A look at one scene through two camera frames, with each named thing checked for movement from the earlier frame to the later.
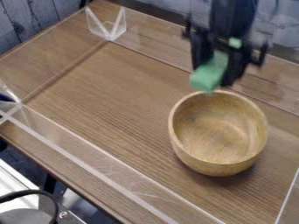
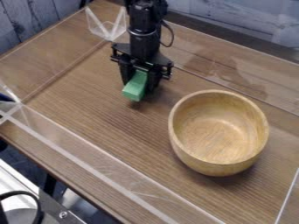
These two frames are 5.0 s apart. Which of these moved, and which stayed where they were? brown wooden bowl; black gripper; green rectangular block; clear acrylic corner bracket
Moved: black gripper; green rectangular block
Stayed: brown wooden bowl; clear acrylic corner bracket
